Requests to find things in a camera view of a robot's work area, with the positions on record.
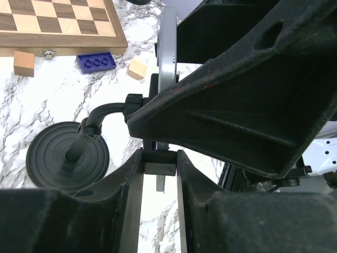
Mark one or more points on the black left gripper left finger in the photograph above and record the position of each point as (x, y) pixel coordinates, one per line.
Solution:
(104, 217)

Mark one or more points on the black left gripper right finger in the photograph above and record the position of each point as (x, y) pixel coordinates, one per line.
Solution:
(215, 220)

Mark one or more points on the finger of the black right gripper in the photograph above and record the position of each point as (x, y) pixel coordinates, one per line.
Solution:
(214, 26)
(265, 87)

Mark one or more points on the black screen silver phone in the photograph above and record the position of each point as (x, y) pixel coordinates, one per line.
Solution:
(167, 49)

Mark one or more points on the black round-base phone stand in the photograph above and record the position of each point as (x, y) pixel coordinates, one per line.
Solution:
(71, 156)

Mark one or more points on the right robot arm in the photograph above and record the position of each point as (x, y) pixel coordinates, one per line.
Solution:
(321, 158)

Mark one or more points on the light wooden cube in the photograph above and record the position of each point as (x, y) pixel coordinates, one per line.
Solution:
(137, 69)

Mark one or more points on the purple lego brick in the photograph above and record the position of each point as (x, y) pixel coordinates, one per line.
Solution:
(95, 62)

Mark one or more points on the wooden chessboard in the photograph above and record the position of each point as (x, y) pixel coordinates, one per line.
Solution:
(62, 27)

